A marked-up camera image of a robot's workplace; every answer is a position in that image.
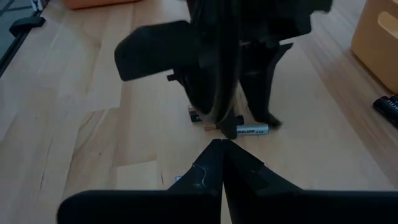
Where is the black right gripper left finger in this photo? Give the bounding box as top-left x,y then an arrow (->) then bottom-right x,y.
57,139 -> 224,224

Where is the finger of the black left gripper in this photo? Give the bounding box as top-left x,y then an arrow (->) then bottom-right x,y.
167,68 -> 239,140
239,42 -> 294,129

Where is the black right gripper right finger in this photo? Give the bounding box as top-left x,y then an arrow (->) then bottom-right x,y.
222,139 -> 398,224

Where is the orange plastic tray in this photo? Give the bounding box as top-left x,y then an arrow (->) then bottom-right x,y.
63,0 -> 142,10

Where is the yellow plastic bin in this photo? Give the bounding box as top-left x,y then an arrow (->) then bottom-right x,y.
351,0 -> 398,95

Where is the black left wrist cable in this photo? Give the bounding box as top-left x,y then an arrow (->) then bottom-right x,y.
192,0 -> 242,125

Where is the black frame clamp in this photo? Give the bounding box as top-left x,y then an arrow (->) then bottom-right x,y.
8,16 -> 47,39

